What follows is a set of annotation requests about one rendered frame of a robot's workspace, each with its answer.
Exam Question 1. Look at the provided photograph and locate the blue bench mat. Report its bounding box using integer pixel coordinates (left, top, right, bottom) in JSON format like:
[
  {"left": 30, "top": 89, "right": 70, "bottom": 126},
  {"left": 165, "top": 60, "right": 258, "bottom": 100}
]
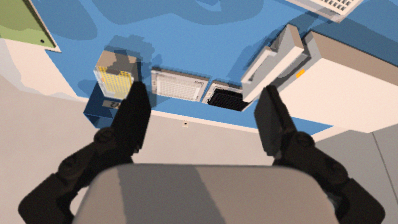
[{"left": 31, "top": 0, "right": 398, "bottom": 129}]

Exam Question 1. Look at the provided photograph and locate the dark blue box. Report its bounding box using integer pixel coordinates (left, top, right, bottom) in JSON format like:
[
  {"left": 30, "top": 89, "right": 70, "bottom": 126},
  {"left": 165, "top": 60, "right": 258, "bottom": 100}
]
[{"left": 83, "top": 81, "right": 121, "bottom": 129}]

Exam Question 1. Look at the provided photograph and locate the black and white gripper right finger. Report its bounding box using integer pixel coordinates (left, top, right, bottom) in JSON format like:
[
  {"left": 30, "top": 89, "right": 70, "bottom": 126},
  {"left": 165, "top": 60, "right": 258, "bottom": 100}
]
[{"left": 254, "top": 85, "right": 386, "bottom": 224}]

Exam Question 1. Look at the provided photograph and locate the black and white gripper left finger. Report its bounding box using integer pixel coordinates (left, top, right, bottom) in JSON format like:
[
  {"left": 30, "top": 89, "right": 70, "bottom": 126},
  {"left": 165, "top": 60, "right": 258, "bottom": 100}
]
[{"left": 18, "top": 81, "right": 151, "bottom": 224}]

